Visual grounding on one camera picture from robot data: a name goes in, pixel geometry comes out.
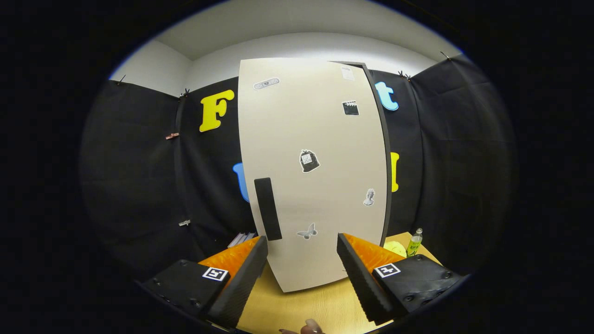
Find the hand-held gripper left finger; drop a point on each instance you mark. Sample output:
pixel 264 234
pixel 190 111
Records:
pixel 241 287

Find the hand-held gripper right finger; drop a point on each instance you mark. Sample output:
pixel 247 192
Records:
pixel 362 287

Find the grey shoe cabinet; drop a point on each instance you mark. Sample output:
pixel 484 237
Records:
pixel 389 176

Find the white spine book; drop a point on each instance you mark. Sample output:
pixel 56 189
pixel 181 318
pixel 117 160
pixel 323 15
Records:
pixel 235 240

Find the yellow plush toy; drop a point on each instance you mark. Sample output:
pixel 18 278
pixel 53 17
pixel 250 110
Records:
pixel 395 248

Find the green drink bottle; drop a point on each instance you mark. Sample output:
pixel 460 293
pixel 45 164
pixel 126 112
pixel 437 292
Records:
pixel 414 243

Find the white clothes peg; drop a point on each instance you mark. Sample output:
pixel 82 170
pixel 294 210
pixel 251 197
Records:
pixel 184 222

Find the black backdrop cloth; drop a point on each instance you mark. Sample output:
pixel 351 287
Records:
pixel 134 185

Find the pink clothes peg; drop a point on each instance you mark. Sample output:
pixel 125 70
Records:
pixel 172 136

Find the black clip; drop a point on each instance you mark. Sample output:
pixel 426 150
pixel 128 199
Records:
pixel 120 80
pixel 184 93
pixel 445 55
pixel 403 74

